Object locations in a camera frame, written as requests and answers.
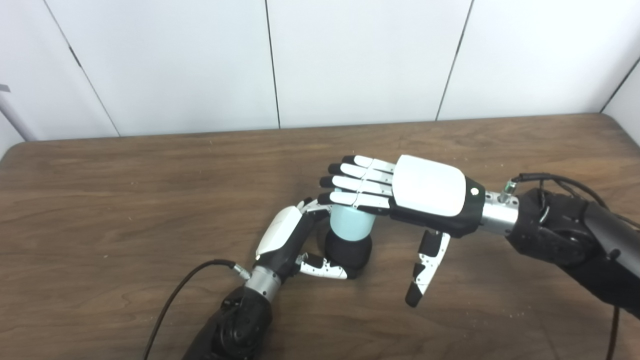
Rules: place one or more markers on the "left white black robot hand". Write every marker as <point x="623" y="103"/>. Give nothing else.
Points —
<point x="280" y="240"/>

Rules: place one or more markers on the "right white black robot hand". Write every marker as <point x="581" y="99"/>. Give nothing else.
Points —
<point x="430" y="187"/>

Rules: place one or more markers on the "black flared nozzle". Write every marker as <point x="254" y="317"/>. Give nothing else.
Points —
<point x="347" y="252"/>

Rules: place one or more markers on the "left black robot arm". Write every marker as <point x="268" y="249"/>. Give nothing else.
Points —
<point x="235" y="320"/>

